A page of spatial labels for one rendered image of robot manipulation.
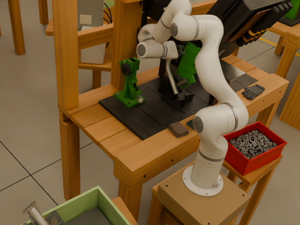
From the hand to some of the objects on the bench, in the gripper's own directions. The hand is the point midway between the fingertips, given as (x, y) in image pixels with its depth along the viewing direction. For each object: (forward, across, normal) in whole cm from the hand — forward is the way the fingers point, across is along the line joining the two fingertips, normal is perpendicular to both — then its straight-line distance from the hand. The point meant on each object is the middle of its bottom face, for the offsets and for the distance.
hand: (179, 50), depth 199 cm
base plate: (+21, +21, -19) cm, 36 cm away
